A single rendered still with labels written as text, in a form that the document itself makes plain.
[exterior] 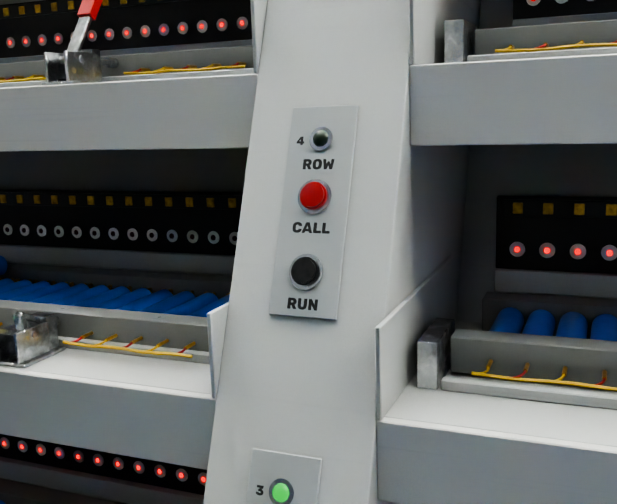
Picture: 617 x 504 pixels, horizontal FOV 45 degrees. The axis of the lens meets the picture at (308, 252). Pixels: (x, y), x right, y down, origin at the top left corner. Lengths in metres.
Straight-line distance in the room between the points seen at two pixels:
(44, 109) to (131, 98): 0.07
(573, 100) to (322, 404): 0.21
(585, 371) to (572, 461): 0.08
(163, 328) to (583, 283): 0.29
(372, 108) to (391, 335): 0.13
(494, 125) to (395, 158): 0.06
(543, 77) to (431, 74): 0.06
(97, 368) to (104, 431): 0.04
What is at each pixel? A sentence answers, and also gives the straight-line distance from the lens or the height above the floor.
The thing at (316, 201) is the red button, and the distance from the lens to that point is 0.41.
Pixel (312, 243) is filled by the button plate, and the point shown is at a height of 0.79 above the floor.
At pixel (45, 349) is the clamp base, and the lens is 0.54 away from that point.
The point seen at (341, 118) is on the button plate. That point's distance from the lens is 0.43.
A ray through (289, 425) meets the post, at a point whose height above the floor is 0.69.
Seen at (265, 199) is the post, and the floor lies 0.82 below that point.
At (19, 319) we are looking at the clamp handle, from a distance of 0.53.
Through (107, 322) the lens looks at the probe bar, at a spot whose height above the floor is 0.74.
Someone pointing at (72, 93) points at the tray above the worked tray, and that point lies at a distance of 0.54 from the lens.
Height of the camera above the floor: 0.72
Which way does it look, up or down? 9 degrees up
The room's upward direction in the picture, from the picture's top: 6 degrees clockwise
